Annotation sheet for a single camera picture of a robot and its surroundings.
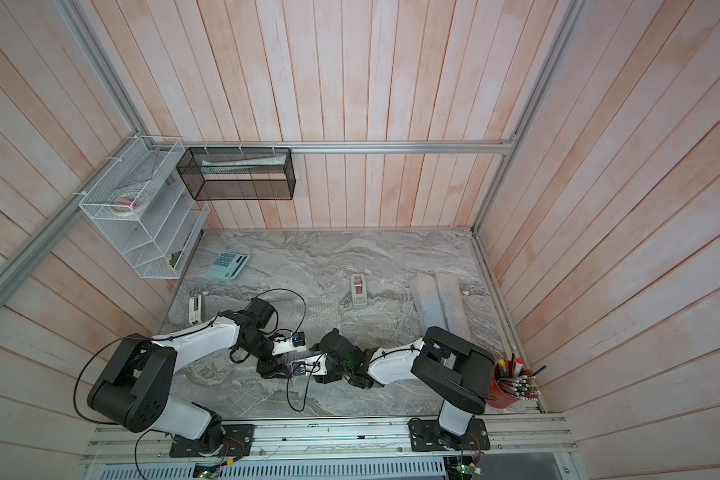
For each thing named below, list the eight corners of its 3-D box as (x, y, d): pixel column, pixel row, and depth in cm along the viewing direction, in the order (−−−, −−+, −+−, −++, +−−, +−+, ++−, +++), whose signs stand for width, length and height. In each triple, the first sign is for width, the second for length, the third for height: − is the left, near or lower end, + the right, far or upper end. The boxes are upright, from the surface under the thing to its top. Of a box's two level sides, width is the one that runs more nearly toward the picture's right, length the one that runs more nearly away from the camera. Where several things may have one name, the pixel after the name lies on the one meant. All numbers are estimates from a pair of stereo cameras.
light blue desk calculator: (211, 277, 108) (208, 271, 105) (223, 255, 115) (220, 250, 112) (237, 280, 107) (234, 275, 104) (248, 259, 114) (245, 253, 111)
